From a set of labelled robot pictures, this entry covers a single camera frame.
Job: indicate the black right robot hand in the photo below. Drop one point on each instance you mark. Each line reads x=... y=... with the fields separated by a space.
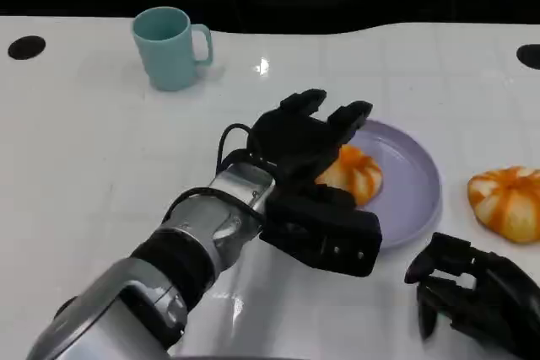
x=498 y=305

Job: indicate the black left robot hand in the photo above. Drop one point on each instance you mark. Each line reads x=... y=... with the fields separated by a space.
x=295 y=145

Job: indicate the black round table grommet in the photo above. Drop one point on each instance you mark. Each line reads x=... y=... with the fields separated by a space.
x=530 y=56
x=26 y=47

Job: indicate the lilac plate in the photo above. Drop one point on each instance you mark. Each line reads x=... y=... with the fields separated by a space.
x=409 y=174

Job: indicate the pale green mug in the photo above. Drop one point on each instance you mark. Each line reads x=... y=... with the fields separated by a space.
x=166 y=56

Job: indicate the orange and white bread roll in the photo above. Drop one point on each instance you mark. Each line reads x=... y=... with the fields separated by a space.
x=358 y=172
x=506 y=204

